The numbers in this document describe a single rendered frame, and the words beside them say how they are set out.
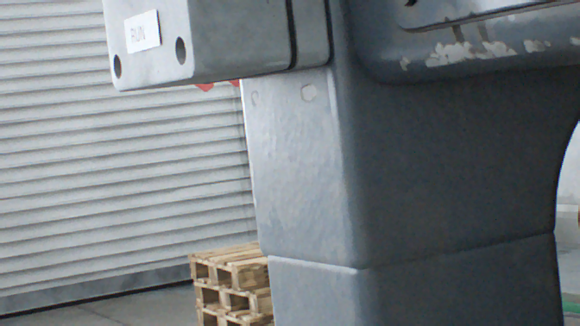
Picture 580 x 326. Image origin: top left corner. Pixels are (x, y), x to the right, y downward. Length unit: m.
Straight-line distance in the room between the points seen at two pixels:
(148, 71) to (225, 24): 0.04
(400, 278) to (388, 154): 0.04
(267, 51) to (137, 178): 7.91
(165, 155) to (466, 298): 7.96
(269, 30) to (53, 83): 7.76
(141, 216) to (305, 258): 7.89
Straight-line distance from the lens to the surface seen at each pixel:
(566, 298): 5.95
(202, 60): 0.33
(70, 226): 8.12
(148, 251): 8.30
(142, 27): 0.36
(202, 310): 6.61
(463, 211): 0.37
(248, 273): 5.91
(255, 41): 0.33
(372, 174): 0.35
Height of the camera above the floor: 1.23
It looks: 3 degrees down
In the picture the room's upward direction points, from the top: 7 degrees counter-clockwise
